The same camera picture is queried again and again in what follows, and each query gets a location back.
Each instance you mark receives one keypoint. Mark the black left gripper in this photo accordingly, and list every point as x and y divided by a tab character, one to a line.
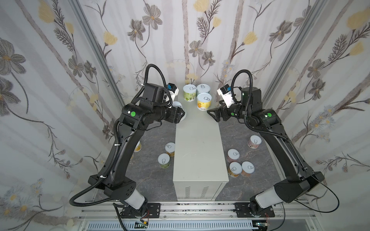
175	115

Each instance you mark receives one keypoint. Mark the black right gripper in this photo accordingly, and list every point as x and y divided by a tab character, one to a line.
223	111

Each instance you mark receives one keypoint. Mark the yellow label can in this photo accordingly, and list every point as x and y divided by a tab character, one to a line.
204	101
164	160

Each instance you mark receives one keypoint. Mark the teal brown label can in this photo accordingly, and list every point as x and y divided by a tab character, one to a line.
203	88

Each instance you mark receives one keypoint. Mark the green label can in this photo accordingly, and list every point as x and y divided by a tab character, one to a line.
189	92

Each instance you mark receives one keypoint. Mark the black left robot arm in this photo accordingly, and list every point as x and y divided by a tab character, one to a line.
152	103

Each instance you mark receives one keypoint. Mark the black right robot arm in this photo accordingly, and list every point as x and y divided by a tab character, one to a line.
242	100

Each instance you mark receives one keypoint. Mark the yellow can behind left arm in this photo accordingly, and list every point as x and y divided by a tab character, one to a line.
138	147

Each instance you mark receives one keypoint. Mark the grey metal counter cabinet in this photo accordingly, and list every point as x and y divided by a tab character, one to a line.
199	170

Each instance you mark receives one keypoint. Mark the can beside cabinet left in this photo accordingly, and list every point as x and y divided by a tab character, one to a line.
170	149

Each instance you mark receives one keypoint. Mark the pink label can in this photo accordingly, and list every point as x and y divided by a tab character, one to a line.
232	155

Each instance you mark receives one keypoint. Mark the pink can far right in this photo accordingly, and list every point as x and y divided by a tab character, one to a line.
254	141

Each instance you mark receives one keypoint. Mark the orange label can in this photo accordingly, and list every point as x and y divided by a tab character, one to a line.
234	169

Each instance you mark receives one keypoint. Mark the red label can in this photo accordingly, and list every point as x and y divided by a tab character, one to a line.
247	168

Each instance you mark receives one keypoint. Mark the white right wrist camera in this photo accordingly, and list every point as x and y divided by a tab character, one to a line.
226	94

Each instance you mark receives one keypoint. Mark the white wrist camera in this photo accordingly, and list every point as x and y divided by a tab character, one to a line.
172	88
226	94

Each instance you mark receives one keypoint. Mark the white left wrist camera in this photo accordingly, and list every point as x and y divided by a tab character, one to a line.
172	88

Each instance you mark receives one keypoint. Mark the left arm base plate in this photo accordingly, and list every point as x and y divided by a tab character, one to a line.
151	210

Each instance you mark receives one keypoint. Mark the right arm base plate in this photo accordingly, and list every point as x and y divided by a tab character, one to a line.
252	210

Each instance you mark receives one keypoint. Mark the white slotted cable duct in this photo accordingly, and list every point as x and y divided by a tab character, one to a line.
173	225

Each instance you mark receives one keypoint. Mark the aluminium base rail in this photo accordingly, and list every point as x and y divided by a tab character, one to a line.
224	210

